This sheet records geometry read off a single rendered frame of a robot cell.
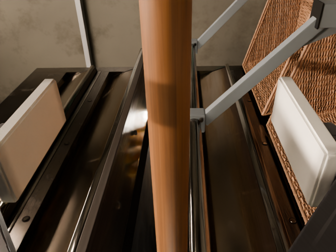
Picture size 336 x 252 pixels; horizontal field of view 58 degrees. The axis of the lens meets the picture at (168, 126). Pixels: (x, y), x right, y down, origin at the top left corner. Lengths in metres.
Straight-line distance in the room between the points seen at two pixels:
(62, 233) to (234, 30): 3.42
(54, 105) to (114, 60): 3.97
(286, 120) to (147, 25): 0.09
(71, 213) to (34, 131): 0.83
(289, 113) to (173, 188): 0.11
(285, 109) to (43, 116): 0.13
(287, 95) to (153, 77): 0.08
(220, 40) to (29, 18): 2.40
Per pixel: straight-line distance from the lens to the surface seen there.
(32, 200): 1.08
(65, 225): 0.97
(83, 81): 1.68
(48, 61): 4.45
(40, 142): 0.17
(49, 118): 0.18
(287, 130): 0.17
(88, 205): 0.80
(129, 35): 4.02
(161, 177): 0.23
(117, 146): 0.96
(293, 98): 0.16
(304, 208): 0.97
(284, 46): 0.61
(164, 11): 0.17
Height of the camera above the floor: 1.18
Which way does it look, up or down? 3 degrees up
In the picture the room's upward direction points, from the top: 90 degrees counter-clockwise
